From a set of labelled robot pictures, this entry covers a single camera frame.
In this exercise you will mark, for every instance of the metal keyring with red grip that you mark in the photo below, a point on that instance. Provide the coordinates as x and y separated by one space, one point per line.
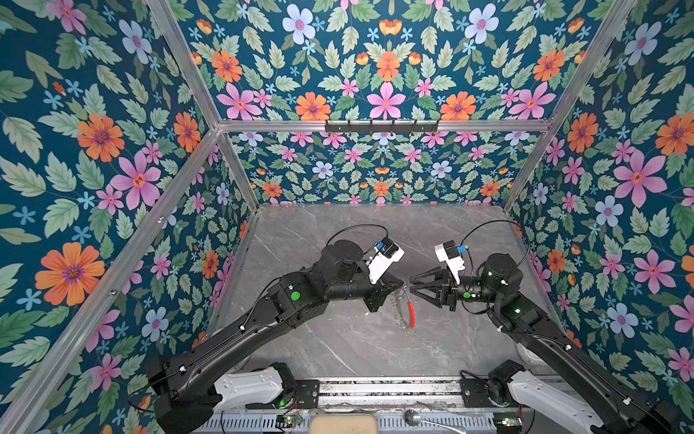
406 314

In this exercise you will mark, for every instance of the beige pad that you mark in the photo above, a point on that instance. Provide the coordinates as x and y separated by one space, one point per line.
343 424

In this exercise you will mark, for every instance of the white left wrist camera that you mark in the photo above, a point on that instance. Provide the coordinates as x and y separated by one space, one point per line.
386 252

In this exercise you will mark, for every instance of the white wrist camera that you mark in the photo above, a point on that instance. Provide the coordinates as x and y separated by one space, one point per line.
386 252
452 254

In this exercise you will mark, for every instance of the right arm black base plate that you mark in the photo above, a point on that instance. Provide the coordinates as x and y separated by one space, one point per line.
478 392

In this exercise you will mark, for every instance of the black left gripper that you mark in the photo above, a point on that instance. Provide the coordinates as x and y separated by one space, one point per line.
387 283

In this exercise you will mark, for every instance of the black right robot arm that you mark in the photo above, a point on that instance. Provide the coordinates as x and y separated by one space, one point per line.
600 403

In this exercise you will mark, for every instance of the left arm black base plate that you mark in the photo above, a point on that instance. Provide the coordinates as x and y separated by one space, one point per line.
301 394

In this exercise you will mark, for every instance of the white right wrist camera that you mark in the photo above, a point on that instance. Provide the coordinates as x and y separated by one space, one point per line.
452 254

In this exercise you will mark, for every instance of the black hook rack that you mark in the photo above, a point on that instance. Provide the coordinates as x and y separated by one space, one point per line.
403 127

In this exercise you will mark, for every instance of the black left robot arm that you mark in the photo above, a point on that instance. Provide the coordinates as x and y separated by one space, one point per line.
189 386

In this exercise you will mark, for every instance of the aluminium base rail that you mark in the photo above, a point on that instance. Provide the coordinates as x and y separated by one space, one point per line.
260 391

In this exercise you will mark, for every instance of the round metal knob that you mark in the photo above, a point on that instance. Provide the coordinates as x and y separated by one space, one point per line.
412 418

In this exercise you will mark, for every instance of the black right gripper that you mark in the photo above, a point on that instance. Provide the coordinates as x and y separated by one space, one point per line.
447 288

